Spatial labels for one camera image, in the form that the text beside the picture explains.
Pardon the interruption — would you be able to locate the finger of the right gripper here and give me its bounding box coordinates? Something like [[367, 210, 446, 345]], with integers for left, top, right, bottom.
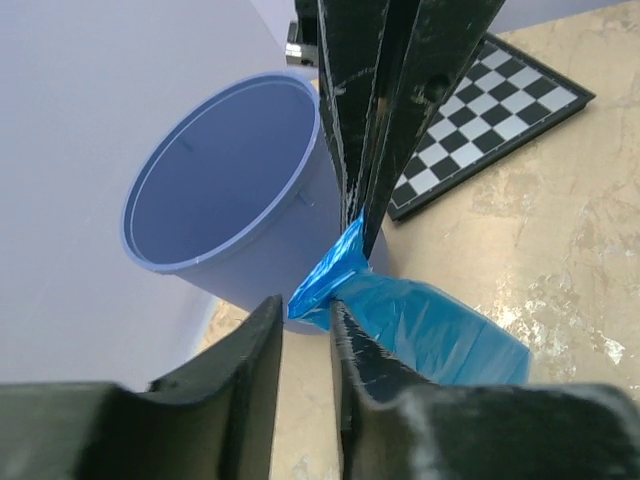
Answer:
[[318, 1, 389, 229], [363, 0, 503, 255]]

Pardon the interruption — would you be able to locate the single blue trash bag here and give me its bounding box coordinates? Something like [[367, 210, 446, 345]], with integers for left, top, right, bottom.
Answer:
[[288, 216, 531, 385]]

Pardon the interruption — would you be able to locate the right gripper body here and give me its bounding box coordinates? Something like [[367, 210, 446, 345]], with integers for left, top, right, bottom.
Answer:
[[285, 0, 318, 66]]

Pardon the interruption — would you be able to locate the black white chessboard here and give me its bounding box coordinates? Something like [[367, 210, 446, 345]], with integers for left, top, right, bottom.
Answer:
[[388, 34, 595, 221]]

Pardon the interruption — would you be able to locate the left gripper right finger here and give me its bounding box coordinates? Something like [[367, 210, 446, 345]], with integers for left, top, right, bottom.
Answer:
[[330, 300, 639, 479]]

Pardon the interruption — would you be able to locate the blue plastic trash bin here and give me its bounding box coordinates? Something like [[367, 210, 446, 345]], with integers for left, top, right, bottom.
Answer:
[[120, 71, 341, 311]]

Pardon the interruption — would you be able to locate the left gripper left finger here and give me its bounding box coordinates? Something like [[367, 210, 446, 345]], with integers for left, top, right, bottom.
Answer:
[[1, 296, 283, 479]]

